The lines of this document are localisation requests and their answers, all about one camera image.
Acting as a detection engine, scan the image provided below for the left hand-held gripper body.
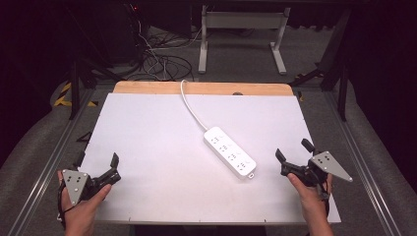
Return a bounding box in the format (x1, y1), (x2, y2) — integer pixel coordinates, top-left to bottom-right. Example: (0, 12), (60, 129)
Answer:
(60, 168), (114, 207)

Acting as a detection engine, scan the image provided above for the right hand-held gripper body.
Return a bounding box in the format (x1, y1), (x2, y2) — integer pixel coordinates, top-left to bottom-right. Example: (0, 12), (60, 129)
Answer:
(280, 150), (354, 189)

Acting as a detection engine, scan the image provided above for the person's left hand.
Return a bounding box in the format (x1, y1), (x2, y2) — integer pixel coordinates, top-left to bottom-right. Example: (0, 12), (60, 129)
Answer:
(56, 170), (113, 230)

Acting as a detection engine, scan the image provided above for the person's right hand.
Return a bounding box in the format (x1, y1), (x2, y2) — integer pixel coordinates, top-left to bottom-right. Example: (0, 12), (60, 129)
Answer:
(286, 172), (334, 221)

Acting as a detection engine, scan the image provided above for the white table mat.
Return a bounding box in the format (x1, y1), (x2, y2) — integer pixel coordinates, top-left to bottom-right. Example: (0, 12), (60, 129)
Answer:
(79, 92), (342, 225)

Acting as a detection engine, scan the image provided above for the white power strip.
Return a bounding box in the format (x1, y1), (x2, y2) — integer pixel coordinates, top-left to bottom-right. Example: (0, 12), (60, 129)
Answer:
(203, 126), (258, 180)

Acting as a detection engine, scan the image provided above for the yellow black hazard tape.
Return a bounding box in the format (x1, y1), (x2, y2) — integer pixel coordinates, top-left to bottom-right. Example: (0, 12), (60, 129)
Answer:
(53, 82), (99, 108)

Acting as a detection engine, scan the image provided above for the black tripod stand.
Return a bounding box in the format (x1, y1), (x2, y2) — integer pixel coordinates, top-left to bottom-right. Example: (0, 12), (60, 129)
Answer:
(55, 6), (127, 121)
(288, 6), (353, 123)

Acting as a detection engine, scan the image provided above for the dark equipment case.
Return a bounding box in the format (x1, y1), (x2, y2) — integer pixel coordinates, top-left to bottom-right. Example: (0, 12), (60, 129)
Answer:
(106, 3), (147, 66)

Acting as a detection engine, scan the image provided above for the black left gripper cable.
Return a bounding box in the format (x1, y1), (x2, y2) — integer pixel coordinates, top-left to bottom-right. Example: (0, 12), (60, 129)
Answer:
(56, 181), (68, 230)

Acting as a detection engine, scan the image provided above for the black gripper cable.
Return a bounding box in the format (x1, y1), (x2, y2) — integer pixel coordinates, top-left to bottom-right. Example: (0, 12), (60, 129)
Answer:
(56, 181), (68, 230)
(317, 181), (331, 218)

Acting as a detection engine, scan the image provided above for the grey metal floor rail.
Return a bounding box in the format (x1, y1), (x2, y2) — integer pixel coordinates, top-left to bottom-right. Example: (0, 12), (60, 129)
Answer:
(323, 89), (403, 236)
(7, 88), (96, 236)

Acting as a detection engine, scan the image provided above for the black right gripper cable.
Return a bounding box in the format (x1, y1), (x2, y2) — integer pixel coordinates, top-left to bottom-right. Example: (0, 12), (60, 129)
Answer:
(317, 181), (331, 218)

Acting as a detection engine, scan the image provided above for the white power strip cable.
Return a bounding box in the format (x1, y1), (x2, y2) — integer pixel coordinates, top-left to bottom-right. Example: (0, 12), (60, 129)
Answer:
(179, 79), (209, 132)

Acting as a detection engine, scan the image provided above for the tangle of floor cables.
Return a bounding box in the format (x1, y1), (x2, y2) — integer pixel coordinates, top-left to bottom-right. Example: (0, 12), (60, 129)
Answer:
(129, 4), (205, 83)

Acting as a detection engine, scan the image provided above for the white metal desk frame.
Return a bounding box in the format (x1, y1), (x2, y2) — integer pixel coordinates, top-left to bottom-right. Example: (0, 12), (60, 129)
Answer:
(198, 4), (292, 76)

